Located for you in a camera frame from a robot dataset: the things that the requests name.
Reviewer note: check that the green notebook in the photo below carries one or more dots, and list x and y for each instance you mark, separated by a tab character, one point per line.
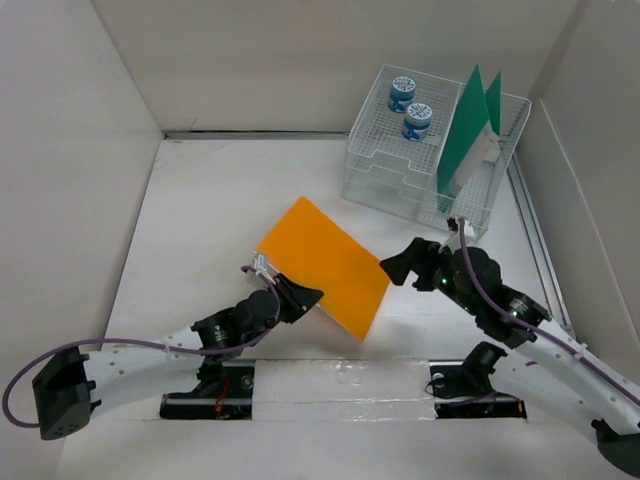
473	134

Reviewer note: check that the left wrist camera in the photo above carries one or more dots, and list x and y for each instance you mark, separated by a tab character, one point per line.
259	266

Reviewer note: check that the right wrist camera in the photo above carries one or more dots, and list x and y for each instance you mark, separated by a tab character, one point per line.
459	228

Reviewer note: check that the blue white jar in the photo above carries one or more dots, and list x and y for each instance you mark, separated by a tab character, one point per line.
417	119
401	93

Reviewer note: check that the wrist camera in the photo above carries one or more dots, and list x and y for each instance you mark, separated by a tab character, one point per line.
459	228
259	266

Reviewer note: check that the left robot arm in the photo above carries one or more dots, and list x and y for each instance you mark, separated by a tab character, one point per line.
75	387

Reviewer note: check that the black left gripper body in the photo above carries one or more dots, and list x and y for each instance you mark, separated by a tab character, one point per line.
247	336

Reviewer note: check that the white wire desk organizer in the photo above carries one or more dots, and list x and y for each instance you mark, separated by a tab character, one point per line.
394	175

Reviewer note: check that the orange notebook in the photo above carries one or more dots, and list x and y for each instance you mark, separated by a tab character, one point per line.
309	248

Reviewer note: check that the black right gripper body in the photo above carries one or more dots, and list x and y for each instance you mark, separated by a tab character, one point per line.
444	280

